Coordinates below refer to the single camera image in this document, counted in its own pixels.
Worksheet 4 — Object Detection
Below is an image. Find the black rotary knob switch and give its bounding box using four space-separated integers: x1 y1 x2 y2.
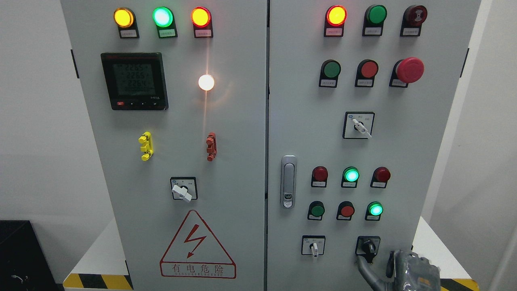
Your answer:
355 236 381 264

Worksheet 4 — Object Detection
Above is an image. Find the red terminal connector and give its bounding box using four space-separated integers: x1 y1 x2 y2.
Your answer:
206 131 217 162

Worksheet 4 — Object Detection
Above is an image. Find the dark red indicator left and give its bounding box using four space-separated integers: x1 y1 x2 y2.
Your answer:
311 166 328 188

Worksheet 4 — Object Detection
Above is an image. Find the dark red indicator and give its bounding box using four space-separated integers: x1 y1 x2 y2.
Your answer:
370 167 391 189
311 166 328 188

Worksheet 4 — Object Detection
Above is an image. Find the white lit indicator lamp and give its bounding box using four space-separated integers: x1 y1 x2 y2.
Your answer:
198 74 215 91

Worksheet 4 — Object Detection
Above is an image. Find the green lit indicator middle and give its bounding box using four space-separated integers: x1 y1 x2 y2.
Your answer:
341 167 359 188

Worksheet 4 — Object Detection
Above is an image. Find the grey left cabinet door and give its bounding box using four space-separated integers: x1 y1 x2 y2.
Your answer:
61 0 267 291

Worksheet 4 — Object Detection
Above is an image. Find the grey cabinet door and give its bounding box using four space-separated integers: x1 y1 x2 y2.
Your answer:
267 0 480 291
61 0 267 291

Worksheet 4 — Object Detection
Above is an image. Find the green push button upper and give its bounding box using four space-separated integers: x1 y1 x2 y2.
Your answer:
318 59 341 88

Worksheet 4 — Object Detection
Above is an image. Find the red push button lower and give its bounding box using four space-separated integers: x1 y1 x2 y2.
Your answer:
336 201 355 221

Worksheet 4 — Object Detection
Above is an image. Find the red push button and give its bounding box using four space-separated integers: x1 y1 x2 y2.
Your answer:
336 201 355 221
355 59 379 88

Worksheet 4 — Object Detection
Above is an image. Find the yellow terminal connector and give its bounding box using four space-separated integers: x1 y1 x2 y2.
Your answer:
138 131 154 161

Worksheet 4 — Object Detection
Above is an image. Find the grey right cabinet door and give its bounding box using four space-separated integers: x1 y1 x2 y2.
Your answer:
267 0 480 291

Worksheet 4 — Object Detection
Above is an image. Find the red high voltage warning sticker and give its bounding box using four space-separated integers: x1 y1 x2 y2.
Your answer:
160 210 237 279

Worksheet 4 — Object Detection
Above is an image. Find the dark red indicator right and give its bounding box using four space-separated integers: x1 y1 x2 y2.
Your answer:
370 167 391 189

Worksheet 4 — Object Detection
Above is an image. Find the green lit push button lower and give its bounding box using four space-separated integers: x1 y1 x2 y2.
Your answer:
364 201 384 221

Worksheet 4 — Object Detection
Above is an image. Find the red push button upper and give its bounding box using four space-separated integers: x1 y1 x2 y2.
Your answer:
355 59 379 88

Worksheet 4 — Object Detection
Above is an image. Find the black digital power meter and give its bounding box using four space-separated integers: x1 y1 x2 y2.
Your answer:
101 52 168 110

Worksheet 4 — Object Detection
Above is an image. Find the red-orange indicator light left door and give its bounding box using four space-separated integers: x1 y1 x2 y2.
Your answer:
191 6 214 38

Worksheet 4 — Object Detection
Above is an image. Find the red lit indicator right door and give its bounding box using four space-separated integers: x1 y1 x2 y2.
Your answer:
324 5 347 37

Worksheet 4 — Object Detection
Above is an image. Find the green lit indicator light top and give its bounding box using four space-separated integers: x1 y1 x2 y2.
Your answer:
153 6 178 38

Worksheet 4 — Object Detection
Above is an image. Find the red emergency stop mushroom button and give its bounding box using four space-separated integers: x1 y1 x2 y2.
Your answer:
389 57 425 88

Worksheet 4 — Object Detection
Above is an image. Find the green indicator light top right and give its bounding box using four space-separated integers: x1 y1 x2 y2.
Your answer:
362 5 387 36

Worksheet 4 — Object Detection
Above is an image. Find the yellow indicator light top left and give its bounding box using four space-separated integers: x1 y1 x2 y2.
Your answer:
114 7 140 39

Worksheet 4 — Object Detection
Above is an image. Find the white cabinet base platform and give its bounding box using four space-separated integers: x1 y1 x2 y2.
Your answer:
63 218 479 291

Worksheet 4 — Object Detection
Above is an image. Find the dark red buzzer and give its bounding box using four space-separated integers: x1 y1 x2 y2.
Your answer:
399 5 428 37

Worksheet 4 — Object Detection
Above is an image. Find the black box lower left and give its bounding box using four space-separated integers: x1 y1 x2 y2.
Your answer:
0 220 59 291

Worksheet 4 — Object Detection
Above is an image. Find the silver door handle lock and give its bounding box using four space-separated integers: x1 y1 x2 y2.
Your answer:
280 155 297 209

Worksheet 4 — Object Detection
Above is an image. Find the white selector switch left door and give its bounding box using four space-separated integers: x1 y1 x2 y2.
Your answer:
170 177 198 202

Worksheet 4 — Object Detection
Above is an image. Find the white selector switch upper right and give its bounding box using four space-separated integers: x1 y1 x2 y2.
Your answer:
342 111 375 139

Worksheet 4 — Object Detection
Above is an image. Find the white selector switch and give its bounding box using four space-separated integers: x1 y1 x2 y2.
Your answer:
342 111 375 139
301 235 326 258

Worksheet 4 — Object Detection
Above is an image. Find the white selector switch lower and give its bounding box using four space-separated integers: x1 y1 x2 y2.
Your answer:
301 235 326 258

